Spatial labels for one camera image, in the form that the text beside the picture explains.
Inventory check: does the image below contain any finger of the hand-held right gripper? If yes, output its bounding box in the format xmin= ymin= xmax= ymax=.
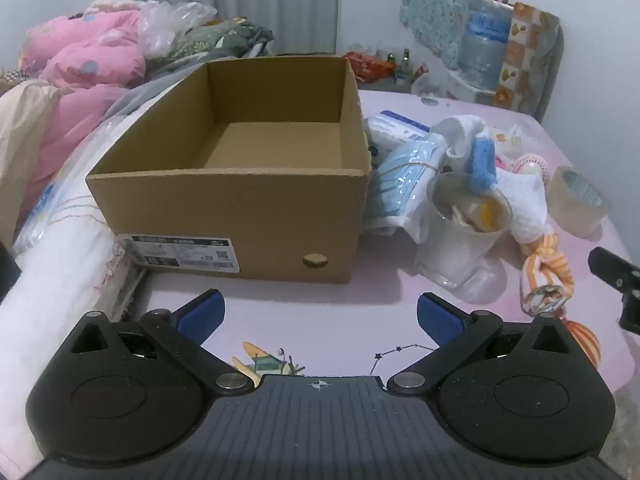
xmin=588 ymin=247 xmax=640 ymax=333

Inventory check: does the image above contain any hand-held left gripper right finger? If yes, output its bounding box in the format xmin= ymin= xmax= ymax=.
xmin=387 ymin=291 xmax=573 ymax=397

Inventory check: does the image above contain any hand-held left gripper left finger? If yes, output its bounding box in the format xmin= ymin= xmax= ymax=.
xmin=67 ymin=288 xmax=253 ymax=397

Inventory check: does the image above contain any orange striped cloth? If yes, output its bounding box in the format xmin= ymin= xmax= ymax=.
xmin=520 ymin=225 xmax=601 ymax=371

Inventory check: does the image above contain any brown cardboard box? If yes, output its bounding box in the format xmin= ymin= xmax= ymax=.
xmin=86 ymin=55 xmax=373 ymax=285

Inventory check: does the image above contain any white cloth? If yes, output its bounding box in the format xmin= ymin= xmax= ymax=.
xmin=405 ymin=115 xmax=551 ymax=246

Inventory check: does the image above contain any blue face mask pack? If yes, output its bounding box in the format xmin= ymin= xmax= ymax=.
xmin=365 ymin=135 xmax=448 ymax=236

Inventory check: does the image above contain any blue sponge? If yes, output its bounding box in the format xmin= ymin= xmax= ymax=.
xmin=465 ymin=137 xmax=498 ymax=196

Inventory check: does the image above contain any clear plastic cup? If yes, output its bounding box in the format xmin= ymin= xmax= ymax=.
xmin=414 ymin=172 xmax=513 ymax=291

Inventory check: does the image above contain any clear tape roll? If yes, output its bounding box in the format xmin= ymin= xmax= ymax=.
xmin=545 ymin=165 xmax=612 ymax=238

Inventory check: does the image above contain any pink printed tablecloth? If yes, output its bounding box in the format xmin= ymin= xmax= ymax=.
xmin=135 ymin=87 xmax=631 ymax=391

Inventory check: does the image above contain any white baseball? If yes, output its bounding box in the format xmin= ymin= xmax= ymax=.
xmin=512 ymin=152 xmax=551 ymax=178

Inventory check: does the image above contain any crumpled white plastic wrapper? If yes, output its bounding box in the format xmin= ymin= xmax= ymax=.
xmin=492 ymin=122 xmax=526 ymax=158

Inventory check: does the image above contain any plastic wrapped bed mattress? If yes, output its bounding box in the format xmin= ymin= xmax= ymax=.
xmin=0 ymin=65 xmax=201 ymax=466

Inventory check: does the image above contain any blue white tissue pack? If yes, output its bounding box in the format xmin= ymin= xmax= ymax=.
xmin=367 ymin=110 xmax=431 ymax=161

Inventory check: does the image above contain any orange floral patterned mattress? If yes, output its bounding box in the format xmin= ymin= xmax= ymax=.
xmin=492 ymin=2 xmax=566 ymax=123

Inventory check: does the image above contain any white water dispenser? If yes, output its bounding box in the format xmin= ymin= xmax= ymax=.
xmin=447 ymin=70 xmax=496 ymax=106

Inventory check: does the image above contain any white plastic bag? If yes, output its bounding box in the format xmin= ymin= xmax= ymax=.
xmin=412 ymin=65 xmax=446 ymax=98

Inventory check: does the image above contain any beige cloth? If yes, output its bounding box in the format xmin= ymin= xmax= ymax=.
xmin=0 ymin=82 xmax=66 ymax=241

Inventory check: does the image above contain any blue water jug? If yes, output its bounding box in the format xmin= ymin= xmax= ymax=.
xmin=457 ymin=0 xmax=513 ymax=93

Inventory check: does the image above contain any red plastic bag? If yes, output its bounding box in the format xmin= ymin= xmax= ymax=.
xmin=345 ymin=51 xmax=398 ymax=83

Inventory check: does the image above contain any pink comforter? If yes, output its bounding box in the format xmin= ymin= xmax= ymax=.
xmin=20 ymin=2 xmax=148 ymax=201

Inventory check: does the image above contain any grey floral blanket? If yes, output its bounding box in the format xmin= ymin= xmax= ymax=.
xmin=150 ymin=17 xmax=276 ymax=78

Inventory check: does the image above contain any clear plastic bag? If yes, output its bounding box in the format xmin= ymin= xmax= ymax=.
xmin=137 ymin=0 xmax=218 ymax=58

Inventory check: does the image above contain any grey curtain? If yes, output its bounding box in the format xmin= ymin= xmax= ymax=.
xmin=132 ymin=0 xmax=341 ymax=56

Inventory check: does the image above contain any teal patterned wall cloth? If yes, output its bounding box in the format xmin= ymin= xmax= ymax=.
xmin=400 ymin=0 xmax=503 ymax=71

